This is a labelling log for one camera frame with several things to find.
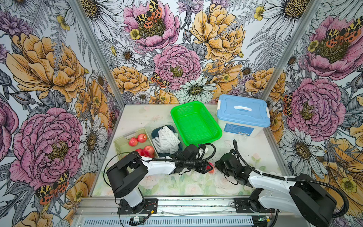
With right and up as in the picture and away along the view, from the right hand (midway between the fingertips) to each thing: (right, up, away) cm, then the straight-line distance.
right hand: (214, 166), depth 88 cm
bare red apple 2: (-52, +14, +6) cm, 54 cm away
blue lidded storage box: (+18, +31, +4) cm, 36 cm away
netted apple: (-5, +3, -10) cm, 12 cm away
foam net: (-28, +17, -1) cm, 33 cm away
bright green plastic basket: (-9, +25, +22) cm, 35 cm away
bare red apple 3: (-39, +10, -4) cm, 40 cm away
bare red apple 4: (-45, +9, 0) cm, 46 cm away
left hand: (-5, 0, -7) cm, 8 cm away
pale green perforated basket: (-59, +10, +7) cm, 60 cm away
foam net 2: (-25, +10, +1) cm, 27 cm away
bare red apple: (-47, +16, +9) cm, 50 cm away
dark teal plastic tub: (-38, +19, +9) cm, 44 cm away
